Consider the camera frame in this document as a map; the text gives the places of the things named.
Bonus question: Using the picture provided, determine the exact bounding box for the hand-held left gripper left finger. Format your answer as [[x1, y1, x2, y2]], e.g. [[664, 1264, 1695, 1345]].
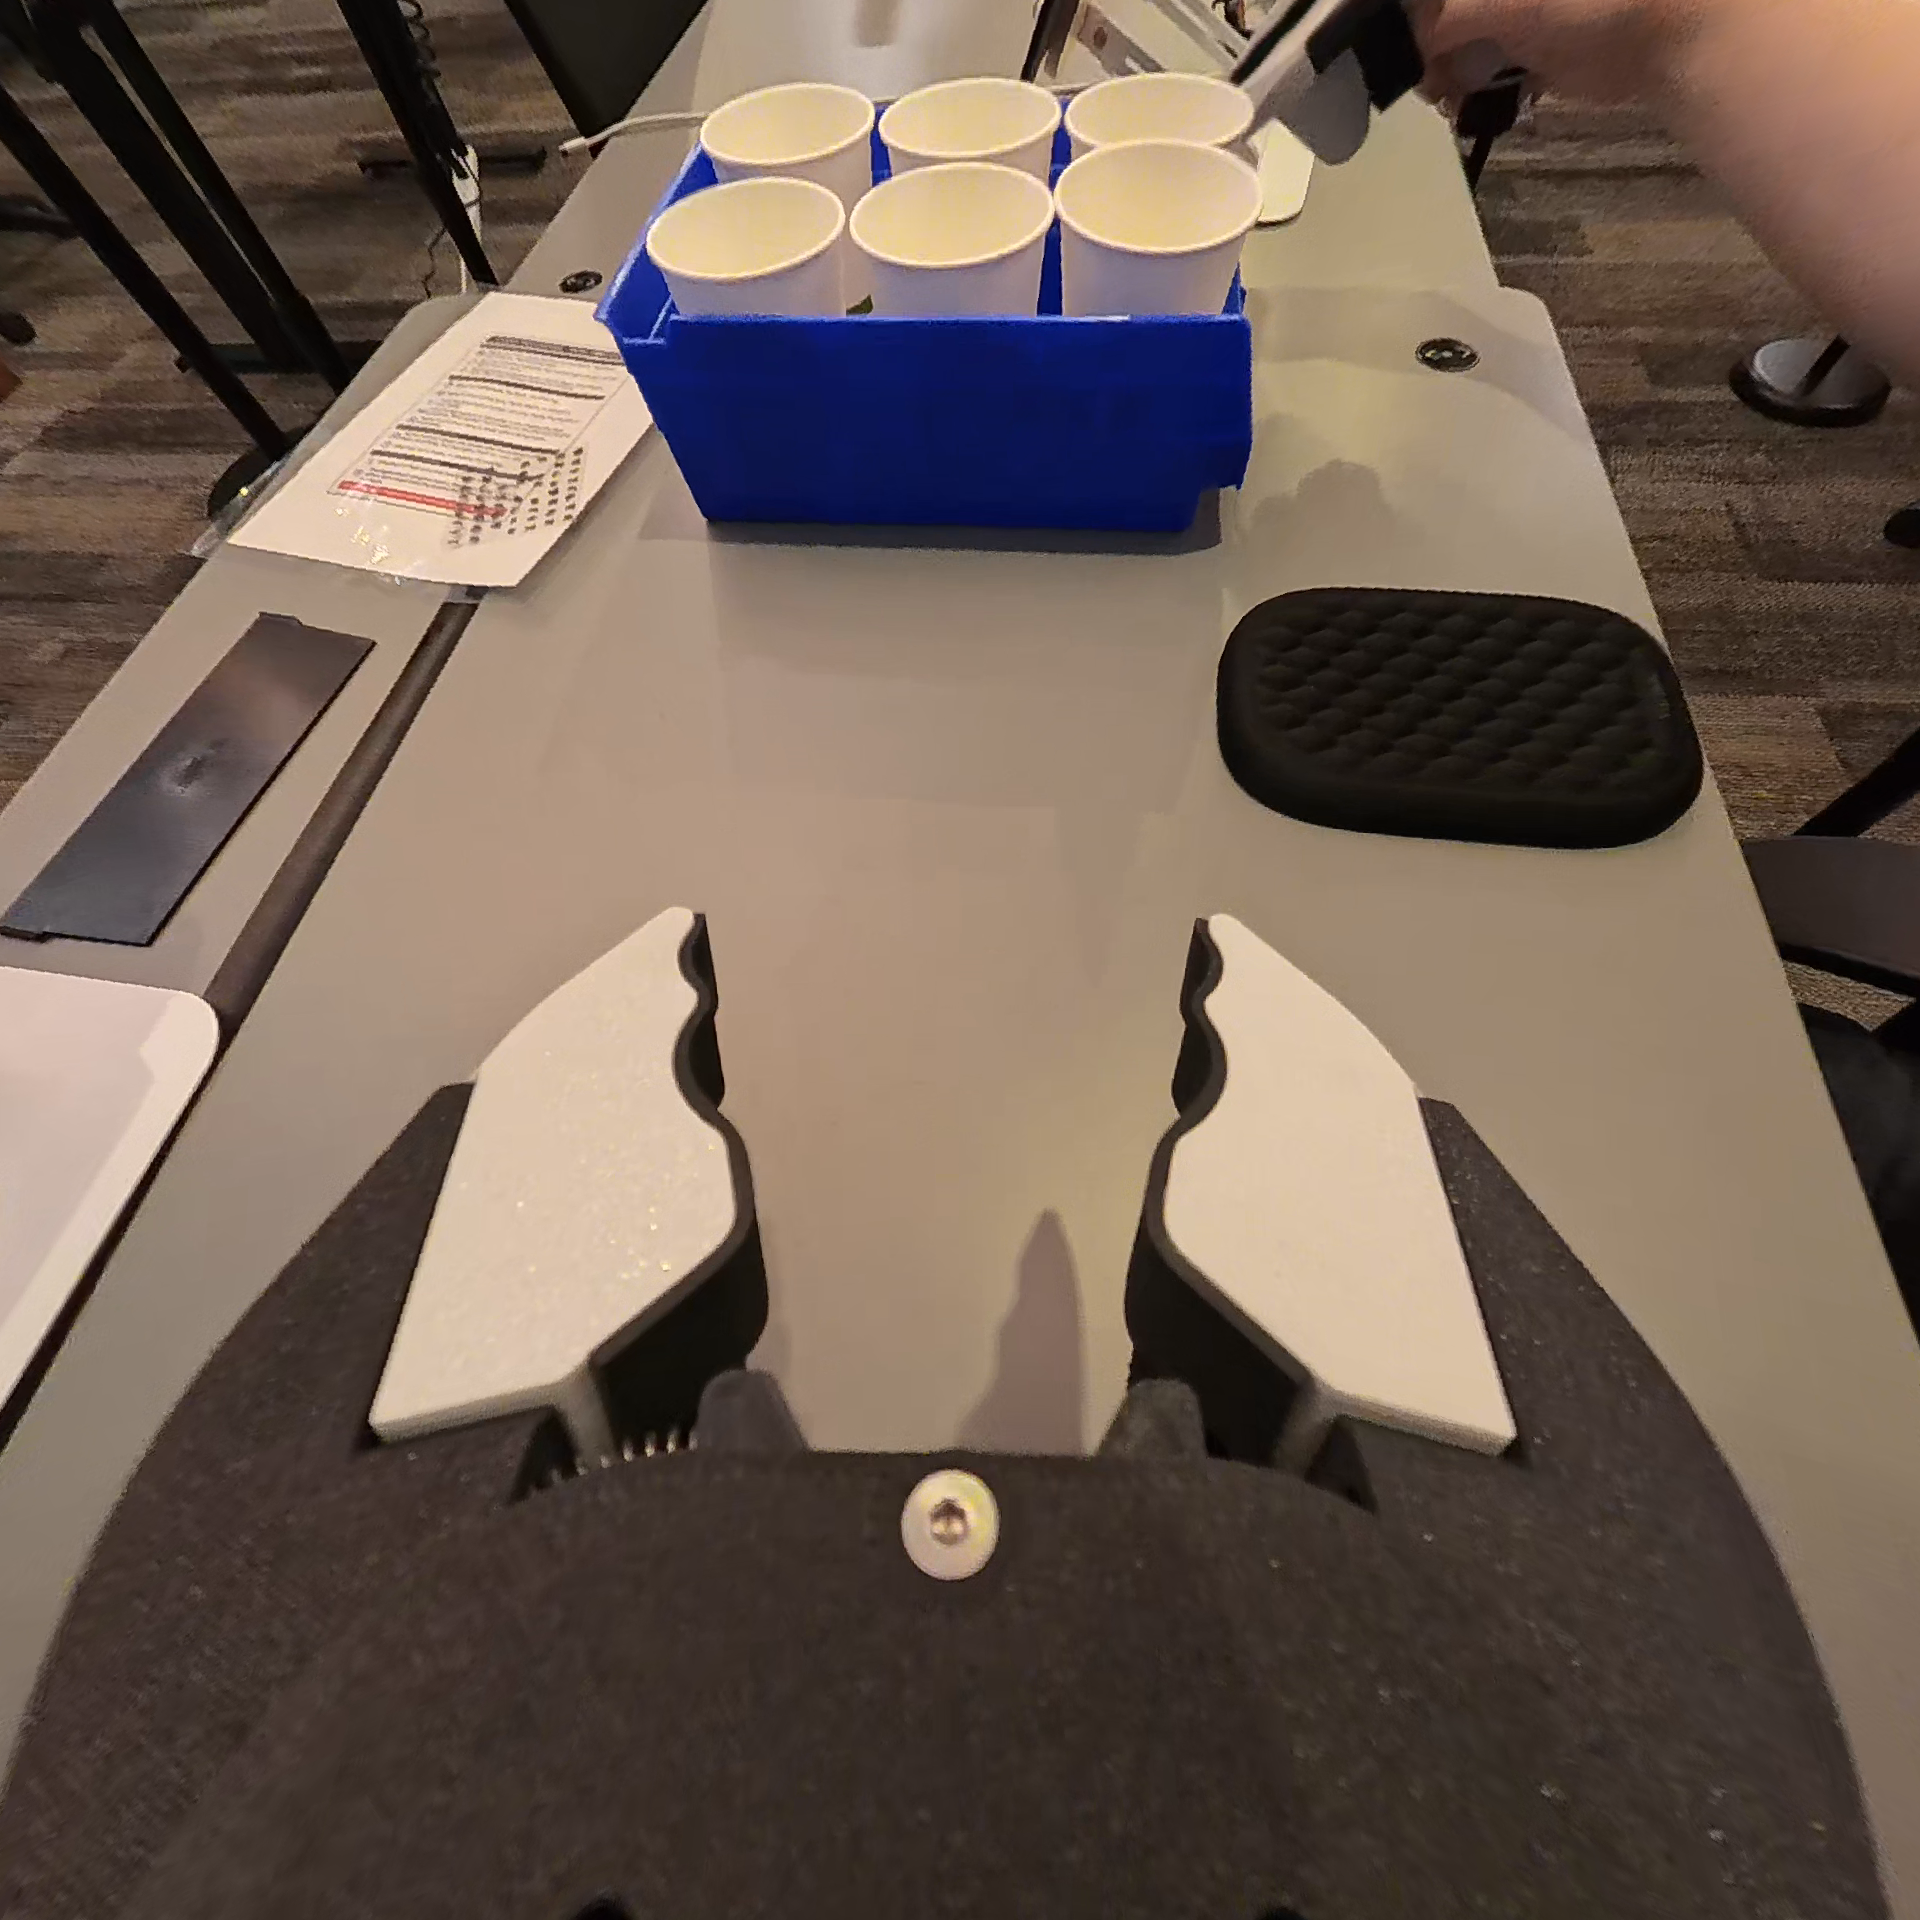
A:
[[365, 906, 769, 1454]]

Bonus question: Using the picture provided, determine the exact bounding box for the person's right forearm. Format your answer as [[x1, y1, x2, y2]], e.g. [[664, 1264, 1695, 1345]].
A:
[[1521, 0, 1920, 395]]

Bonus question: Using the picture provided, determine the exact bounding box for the black quilted wrist pad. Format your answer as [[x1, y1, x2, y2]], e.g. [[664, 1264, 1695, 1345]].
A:
[[1217, 588, 1704, 849]]

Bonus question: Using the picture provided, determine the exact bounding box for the black high-back chair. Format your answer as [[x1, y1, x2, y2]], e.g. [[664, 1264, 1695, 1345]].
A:
[[501, 0, 710, 148]]

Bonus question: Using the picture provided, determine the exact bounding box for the dark chair armrest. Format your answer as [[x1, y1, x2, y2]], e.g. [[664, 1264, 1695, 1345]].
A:
[[1743, 834, 1920, 996]]

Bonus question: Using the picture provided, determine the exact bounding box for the person's right hand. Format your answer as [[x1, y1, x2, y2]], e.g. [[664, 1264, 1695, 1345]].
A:
[[1413, 0, 1566, 109]]

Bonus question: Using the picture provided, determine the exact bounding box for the blue plastic bin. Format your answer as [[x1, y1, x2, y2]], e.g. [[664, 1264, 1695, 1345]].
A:
[[593, 131, 1254, 533]]

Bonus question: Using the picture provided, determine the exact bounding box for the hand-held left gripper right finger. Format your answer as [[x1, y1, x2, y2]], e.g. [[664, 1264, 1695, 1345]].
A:
[[1127, 914, 1518, 1464]]

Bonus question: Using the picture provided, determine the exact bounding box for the person's black clothed torso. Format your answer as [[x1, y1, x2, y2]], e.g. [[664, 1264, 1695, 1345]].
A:
[[1800, 1002, 1920, 1359]]

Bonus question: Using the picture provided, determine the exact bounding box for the black round-base floor stand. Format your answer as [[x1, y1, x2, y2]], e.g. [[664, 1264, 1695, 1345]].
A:
[[1728, 331, 1895, 431]]

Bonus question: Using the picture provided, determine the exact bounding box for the black desk strip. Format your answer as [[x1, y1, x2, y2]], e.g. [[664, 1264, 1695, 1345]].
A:
[[0, 611, 378, 947]]

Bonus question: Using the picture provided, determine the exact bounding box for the printed sheet in plastic sleeve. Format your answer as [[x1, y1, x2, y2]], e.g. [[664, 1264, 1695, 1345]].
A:
[[223, 292, 657, 597]]

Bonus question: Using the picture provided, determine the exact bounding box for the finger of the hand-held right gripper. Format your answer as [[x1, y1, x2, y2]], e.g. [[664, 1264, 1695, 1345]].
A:
[[1229, 0, 1348, 95]]

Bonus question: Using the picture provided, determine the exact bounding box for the black framed board stand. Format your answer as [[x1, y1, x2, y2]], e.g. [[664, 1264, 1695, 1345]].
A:
[[0, 0, 357, 451], [332, 0, 545, 290]]

